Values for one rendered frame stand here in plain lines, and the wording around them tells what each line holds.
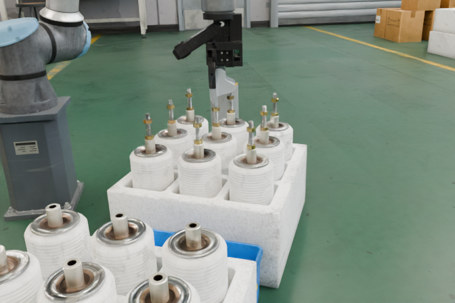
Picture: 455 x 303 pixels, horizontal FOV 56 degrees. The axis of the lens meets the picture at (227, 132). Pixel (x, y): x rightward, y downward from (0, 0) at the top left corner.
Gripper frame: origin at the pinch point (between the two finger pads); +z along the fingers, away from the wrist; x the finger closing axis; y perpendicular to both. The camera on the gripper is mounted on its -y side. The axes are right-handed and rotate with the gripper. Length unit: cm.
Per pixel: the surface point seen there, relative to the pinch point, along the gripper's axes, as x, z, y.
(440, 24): 261, 10, 174
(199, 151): -12.3, 8.1, -2.6
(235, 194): -18.0, 15.5, 4.9
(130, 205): -14.5, 19.7, -18.3
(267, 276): -23.7, 31.9, 11.3
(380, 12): 380, 8, 165
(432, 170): 32, 35, 70
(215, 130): -1.1, 7.2, 0.5
